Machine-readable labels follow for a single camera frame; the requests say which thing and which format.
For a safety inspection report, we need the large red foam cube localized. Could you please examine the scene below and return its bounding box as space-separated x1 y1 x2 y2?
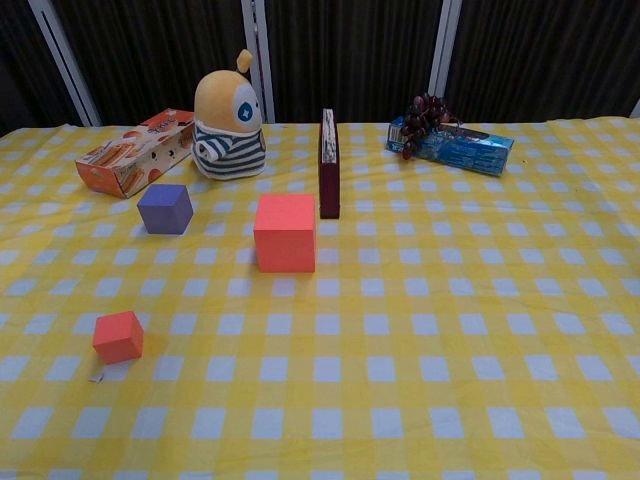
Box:
253 193 317 274

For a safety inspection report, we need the medium purple foam cube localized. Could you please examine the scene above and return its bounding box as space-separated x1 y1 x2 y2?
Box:
136 183 194 236

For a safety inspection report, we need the small red foam cube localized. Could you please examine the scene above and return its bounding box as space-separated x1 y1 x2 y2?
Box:
92 310 145 365

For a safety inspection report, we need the yellow white checkered tablecloth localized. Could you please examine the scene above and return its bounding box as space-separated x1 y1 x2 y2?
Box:
0 115 640 480

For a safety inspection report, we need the maroon upright book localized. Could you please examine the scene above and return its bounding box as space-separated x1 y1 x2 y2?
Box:
318 108 341 220

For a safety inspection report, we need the yellow plush toy striped shirt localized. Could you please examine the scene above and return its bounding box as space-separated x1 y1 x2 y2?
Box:
192 48 267 181

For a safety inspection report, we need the purple grape bunch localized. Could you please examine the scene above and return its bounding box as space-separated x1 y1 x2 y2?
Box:
401 92 459 161

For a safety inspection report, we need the blue cookie box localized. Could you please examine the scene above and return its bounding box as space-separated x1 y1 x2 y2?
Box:
386 116 516 178

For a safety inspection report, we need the orange snack box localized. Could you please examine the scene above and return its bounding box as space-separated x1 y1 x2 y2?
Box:
74 109 196 200

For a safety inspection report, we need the black pleated curtain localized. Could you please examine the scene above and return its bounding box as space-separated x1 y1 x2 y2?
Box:
0 0 640 136

